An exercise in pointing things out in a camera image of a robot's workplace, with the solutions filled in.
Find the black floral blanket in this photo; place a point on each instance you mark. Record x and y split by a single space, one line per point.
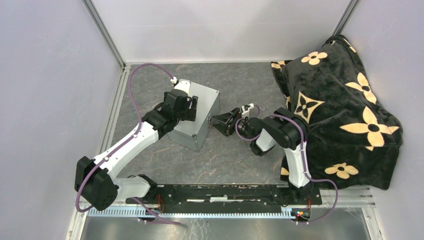
353 140

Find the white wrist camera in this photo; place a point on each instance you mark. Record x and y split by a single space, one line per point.
246 110
181 84

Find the grey metal case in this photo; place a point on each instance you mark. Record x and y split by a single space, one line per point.
193 134

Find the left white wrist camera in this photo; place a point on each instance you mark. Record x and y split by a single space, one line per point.
181 84

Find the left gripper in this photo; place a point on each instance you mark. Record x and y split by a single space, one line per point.
190 114

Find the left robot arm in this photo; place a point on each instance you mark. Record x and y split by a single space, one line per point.
96 181

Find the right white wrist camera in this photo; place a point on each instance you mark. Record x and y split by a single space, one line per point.
246 110

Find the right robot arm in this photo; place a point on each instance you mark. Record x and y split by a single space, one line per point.
282 128

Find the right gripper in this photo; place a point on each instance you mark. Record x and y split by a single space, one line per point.
226 127

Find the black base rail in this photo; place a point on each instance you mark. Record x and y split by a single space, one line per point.
227 199

